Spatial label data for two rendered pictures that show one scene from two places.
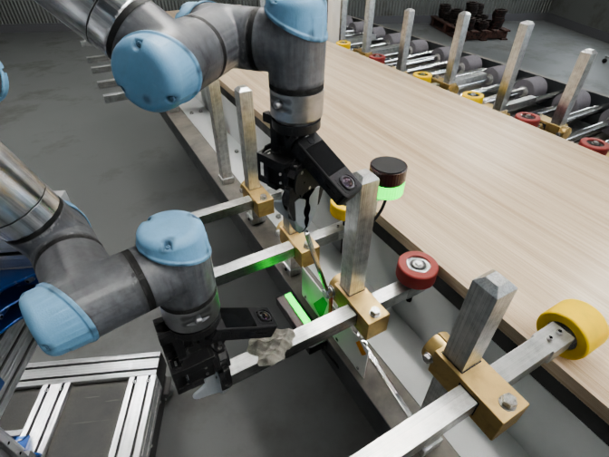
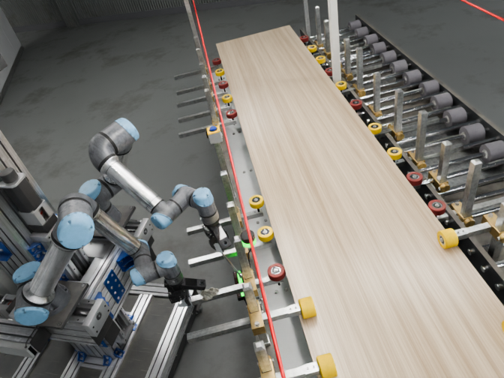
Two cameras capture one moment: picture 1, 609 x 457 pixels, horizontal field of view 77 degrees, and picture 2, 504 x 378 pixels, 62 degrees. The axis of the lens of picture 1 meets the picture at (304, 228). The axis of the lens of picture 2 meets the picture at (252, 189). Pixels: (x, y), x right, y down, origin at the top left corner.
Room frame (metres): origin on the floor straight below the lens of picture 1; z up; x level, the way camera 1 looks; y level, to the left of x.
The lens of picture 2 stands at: (-0.52, -0.78, 2.41)
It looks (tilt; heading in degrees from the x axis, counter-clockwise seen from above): 40 degrees down; 28
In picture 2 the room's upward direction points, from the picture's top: 14 degrees counter-clockwise
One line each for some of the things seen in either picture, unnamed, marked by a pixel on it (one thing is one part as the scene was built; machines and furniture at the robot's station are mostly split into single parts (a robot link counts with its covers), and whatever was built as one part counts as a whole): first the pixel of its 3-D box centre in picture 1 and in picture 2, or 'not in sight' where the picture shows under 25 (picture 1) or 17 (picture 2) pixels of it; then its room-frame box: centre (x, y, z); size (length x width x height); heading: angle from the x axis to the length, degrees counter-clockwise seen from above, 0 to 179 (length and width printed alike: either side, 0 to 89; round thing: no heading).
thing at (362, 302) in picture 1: (358, 302); (250, 282); (0.50, -0.11, 0.84); 0.14 x 0.06 x 0.05; 29
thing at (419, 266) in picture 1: (413, 281); (277, 277); (0.54, -0.23, 0.85); 0.08 x 0.08 x 0.11
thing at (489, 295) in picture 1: (447, 387); (257, 319); (0.30, -0.22, 0.89); 0.04 x 0.04 x 0.48; 29
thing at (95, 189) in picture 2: not in sight; (94, 196); (0.60, 0.69, 1.20); 0.13 x 0.12 x 0.14; 163
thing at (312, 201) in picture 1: (299, 203); not in sight; (0.54, 0.01, 1.05); 0.06 x 0.03 x 0.09; 50
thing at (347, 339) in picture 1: (330, 318); not in sight; (0.53, -0.06, 0.75); 0.26 x 0.01 x 0.10; 29
